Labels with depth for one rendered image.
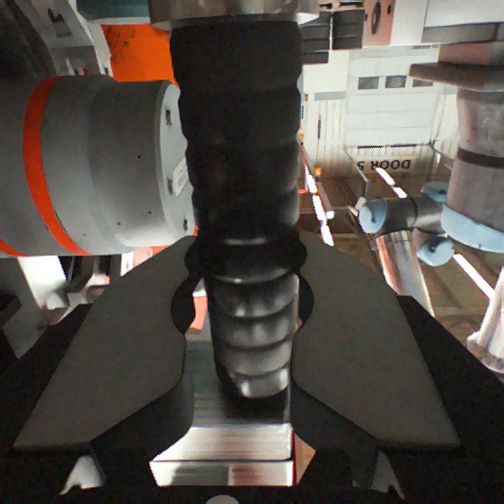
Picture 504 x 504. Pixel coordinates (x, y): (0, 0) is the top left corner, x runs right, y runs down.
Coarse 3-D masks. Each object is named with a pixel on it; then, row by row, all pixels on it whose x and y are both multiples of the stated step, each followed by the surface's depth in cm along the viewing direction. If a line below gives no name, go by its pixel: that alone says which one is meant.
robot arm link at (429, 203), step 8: (424, 184) 82; (432, 184) 82; (440, 184) 81; (448, 184) 81; (424, 192) 81; (432, 192) 79; (440, 192) 79; (416, 200) 80; (424, 200) 80; (432, 200) 80; (440, 200) 79; (424, 208) 79; (432, 208) 80; (440, 208) 80; (424, 216) 80; (432, 216) 80; (440, 216) 81; (416, 224) 81; (424, 224) 82; (432, 224) 82; (440, 224) 82; (424, 232) 84; (432, 232) 83; (440, 232) 83
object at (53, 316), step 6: (48, 312) 34; (54, 312) 34; (60, 312) 34; (66, 312) 34; (42, 318) 33; (48, 318) 33; (54, 318) 33; (60, 318) 33; (42, 324) 32; (48, 324) 32; (36, 330) 32; (42, 330) 32; (192, 330) 32; (198, 330) 32; (186, 336) 31; (192, 336) 31; (198, 336) 31
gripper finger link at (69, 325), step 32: (64, 320) 8; (32, 352) 8; (64, 352) 8; (0, 384) 7; (32, 384) 7; (0, 416) 6; (0, 448) 6; (0, 480) 5; (32, 480) 5; (64, 480) 5; (96, 480) 6
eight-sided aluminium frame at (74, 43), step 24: (24, 0) 39; (48, 0) 42; (72, 0) 39; (48, 24) 42; (72, 24) 42; (96, 24) 44; (48, 48) 45; (72, 48) 45; (96, 48) 45; (72, 72) 47; (96, 72) 46; (96, 264) 52; (120, 264) 51
